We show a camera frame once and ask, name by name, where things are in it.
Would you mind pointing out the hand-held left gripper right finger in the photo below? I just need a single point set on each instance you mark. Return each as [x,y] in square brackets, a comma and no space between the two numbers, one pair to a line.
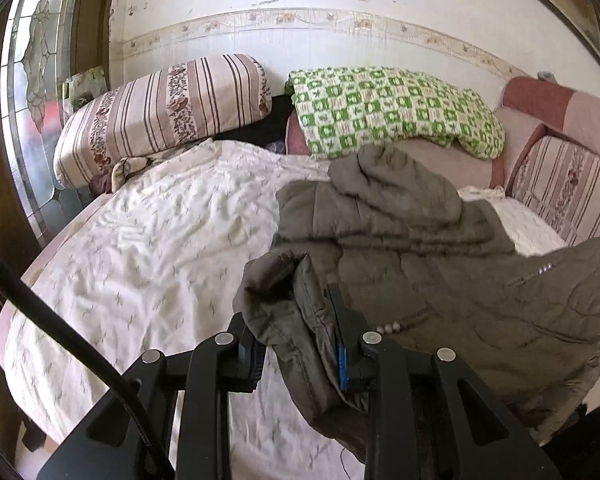
[341,365]

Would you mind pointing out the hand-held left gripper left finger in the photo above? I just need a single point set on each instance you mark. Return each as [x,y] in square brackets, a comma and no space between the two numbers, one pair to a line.
[252,360]

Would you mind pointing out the grey-brown padded jacket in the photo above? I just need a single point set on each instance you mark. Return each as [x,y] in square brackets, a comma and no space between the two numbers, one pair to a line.
[430,270]

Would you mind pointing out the striped floral cushion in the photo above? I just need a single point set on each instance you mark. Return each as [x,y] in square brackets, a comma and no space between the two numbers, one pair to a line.
[565,185]

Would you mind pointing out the white leaf-print quilt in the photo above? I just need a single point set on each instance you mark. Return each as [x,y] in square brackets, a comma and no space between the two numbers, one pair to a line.
[155,240]

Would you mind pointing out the pink padded headboard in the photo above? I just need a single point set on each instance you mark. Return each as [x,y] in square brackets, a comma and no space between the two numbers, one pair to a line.
[545,100]

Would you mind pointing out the pink bolster pillow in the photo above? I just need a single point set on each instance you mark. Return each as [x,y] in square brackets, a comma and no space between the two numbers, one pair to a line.
[455,165]

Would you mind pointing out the black fabric object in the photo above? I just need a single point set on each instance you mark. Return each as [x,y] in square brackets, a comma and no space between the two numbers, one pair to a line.
[590,445]

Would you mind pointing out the beige floral fleece blanket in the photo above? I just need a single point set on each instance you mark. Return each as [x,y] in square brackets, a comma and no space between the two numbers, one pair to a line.
[127,167]

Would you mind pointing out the black cloth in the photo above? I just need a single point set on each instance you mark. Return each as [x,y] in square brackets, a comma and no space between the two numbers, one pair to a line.
[260,130]

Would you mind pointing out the purple cloth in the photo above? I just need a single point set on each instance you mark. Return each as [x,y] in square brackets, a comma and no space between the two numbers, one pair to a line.
[101,185]

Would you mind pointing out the large framed picture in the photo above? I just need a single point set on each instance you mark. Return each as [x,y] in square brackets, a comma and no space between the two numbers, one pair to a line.
[570,0]

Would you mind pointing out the green checked blanket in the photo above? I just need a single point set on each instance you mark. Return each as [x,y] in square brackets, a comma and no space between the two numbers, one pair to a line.
[380,105]

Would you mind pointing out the striped floral pink pillow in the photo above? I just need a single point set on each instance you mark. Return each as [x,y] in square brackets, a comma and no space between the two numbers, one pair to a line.
[155,110]

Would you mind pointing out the patterned box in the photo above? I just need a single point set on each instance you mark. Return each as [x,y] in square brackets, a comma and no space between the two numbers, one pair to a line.
[85,87]

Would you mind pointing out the patterned glass door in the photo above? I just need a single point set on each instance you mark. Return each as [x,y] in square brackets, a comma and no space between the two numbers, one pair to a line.
[35,60]

